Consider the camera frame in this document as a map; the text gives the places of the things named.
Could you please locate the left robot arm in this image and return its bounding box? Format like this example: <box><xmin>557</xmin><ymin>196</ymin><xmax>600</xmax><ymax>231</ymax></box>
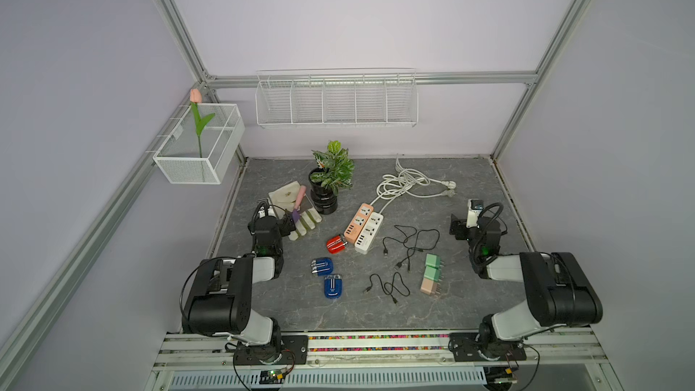
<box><xmin>179</xmin><ymin>211</ymin><xmax>285</xmax><ymax>364</ymax></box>

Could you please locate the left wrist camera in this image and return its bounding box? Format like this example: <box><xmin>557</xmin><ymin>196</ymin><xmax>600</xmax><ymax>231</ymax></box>
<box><xmin>253</xmin><ymin>201</ymin><xmax>278</xmax><ymax>219</ymax></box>

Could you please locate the potted green plant black vase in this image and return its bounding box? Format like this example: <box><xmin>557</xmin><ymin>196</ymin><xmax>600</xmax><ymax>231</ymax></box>
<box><xmin>309</xmin><ymin>140</ymin><xmax>355</xmax><ymax>215</ymax></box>

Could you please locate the white vented cable duct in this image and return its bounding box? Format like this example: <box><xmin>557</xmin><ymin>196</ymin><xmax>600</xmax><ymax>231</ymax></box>
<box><xmin>168</xmin><ymin>366</ymin><xmax>487</xmax><ymax>390</ymax></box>

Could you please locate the white wire wall shelf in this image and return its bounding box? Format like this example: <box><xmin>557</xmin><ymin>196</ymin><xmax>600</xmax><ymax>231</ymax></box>
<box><xmin>255</xmin><ymin>68</ymin><xmax>419</xmax><ymax>128</ymax></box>

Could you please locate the blue electric shaver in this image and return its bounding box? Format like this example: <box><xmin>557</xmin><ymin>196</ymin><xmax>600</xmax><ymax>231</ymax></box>
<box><xmin>324</xmin><ymin>274</ymin><xmax>343</xmax><ymax>300</ymax></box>
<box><xmin>311</xmin><ymin>257</ymin><xmax>334</xmax><ymax>276</ymax></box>

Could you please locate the white power strip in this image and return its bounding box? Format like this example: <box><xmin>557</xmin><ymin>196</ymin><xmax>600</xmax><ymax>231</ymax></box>
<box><xmin>355</xmin><ymin>212</ymin><xmax>384</xmax><ymax>255</ymax></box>

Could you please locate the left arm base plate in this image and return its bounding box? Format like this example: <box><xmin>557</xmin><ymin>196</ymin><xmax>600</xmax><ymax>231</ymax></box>
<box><xmin>233</xmin><ymin>334</ymin><xmax>309</xmax><ymax>366</ymax></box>

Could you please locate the pink charger adapter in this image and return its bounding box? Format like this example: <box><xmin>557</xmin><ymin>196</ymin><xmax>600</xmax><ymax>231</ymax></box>
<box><xmin>420</xmin><ymin>278</ymin><xmax>440</xmax><ymax>296</ymax></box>

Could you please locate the red electric shaver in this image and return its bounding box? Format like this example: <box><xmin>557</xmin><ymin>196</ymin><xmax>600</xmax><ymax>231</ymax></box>
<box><xmin>326</xmin><ymin>235</ymin><xmax>348</xmax><ymax>255</ymax></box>

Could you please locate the blue electric shaver upper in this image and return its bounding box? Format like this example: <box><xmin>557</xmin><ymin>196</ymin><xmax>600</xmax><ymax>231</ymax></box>
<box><xmin>311</xmin><ymin>257</ymin><xmax>334</xmax><ymax>276</ymax></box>

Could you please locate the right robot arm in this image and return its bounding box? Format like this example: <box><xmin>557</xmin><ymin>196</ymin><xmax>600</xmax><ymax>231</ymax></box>
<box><xmin>448</xmin><ymin>199</ymin><xmax>604</xmax><ymax>362</ymax></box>

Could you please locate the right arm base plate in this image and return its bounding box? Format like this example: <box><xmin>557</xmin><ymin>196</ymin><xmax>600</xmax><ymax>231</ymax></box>
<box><xmin>448</xmin><ymin>332</ymin><xmax>527</xmax><ymax>362</ymax></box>

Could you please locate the green charger adapter middle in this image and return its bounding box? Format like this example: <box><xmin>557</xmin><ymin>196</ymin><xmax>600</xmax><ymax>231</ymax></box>
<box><xmin>424</xmin><ymin>266</ymin><xmax>442</xmax><ymax>282</ymax></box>

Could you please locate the artificial pink tulip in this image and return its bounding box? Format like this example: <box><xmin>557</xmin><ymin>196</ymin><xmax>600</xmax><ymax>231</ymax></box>
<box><xmin>189</xmin><ymin>89</ymin><xmax>215</xmax><ymax>157</ymax></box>

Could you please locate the green charger adapter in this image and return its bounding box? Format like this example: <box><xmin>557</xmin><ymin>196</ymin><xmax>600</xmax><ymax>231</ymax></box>
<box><xmin>424</xmin><ymin>266</ymin><xmax>442</xmax><ymax>282</ymax></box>
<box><xmin>425</xmin><ymin>253</ymin><xmax>443</xmax><ymax>270</ymax></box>

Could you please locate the blue electric shaver lower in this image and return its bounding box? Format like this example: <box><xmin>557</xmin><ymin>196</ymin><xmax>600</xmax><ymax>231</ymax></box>
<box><xmin>324</xmin><ymin>274</ymin><xmax>343</xmax><ymax>300</ymax></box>

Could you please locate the green charger adapter top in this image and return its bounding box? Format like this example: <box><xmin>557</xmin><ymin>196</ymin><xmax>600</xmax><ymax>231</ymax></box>
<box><xmin>425</xmin><ymin>253</ymin><xmax>443</xmax><ymax>270</ymax></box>

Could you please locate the white mesh wall basket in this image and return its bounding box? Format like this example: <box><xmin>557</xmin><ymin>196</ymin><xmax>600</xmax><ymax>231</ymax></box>
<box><xmin>153</xmin><ymin>103</ymin><xmax>245</xmax><ymax>185</ymax></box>

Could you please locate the orange power strip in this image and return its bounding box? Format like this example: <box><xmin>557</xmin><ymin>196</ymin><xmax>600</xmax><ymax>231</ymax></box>
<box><xmin>343</xmin><ymin>203</ymin><xmax>374</xmax><ymax>244</ymax></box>

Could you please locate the coiled white power cord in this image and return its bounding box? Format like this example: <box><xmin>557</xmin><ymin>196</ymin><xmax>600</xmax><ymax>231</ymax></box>
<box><xmin>370</xmin><ymin>156</ymin><xmax>458</xmax><ymax>215</ymax></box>

